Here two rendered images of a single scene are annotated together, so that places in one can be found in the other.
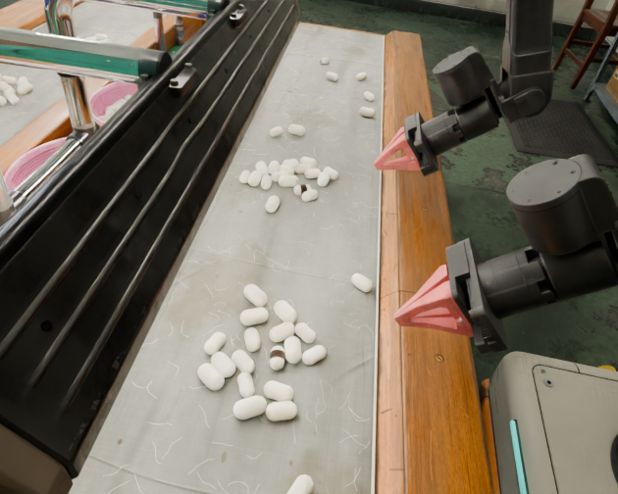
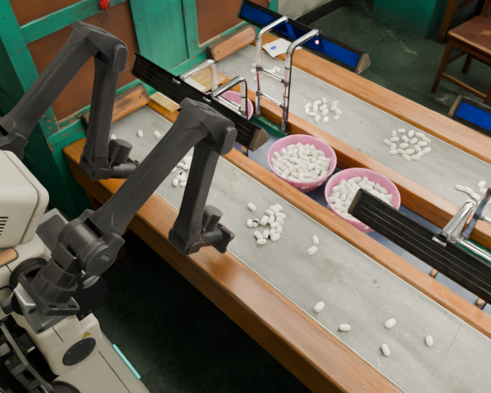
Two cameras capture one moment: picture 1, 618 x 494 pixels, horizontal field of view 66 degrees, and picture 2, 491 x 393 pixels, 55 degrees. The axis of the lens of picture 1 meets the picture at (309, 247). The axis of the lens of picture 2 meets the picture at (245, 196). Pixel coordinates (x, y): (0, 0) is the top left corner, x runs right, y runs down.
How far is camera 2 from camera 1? 175 cm
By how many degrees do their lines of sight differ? 81
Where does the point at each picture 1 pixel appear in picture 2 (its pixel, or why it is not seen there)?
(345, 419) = not seen: hidden behind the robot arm
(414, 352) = (152, 200)
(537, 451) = (119, 366)
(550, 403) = not seen: outside the picture
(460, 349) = (142, 211)
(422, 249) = not seen: hidden behind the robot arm
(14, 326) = (139, 62)
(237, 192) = (270, 202)
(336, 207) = (237, 231)
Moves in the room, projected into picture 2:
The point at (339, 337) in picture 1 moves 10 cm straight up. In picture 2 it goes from (176, 193) to (173, 175)
